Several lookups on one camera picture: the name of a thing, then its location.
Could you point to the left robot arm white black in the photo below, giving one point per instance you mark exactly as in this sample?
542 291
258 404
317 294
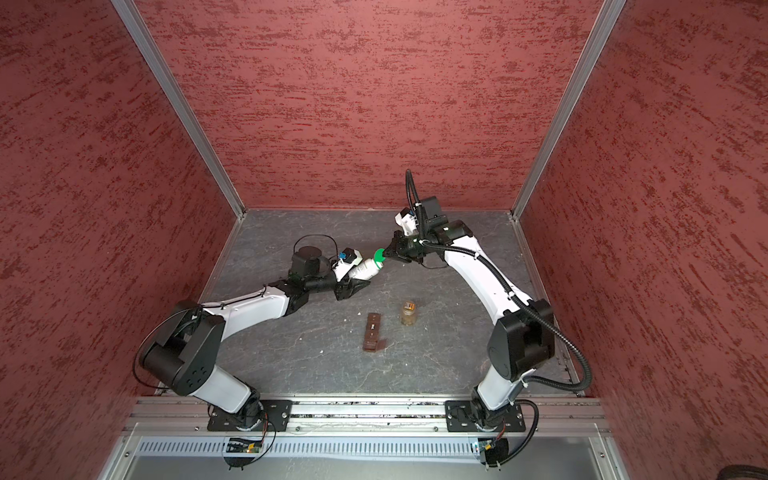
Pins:
182 352

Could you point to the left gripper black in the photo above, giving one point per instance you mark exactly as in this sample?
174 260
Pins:
346 291

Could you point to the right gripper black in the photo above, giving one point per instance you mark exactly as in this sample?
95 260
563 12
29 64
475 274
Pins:
398 245

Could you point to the white slotted cable duct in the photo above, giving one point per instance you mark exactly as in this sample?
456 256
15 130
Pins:
461 449

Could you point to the amber pill bottle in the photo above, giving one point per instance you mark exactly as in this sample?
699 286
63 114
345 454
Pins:
408 314

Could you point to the aluminium frame rail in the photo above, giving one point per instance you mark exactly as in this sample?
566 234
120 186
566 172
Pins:
356 415

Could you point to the white bottle green cap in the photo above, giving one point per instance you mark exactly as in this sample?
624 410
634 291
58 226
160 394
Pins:
368 268

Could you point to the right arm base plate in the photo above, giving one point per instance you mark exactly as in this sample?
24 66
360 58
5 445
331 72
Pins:
462 416

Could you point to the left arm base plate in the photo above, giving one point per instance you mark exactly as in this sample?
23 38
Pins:
270 415

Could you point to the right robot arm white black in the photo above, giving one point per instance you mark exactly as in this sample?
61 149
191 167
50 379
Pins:
522 337

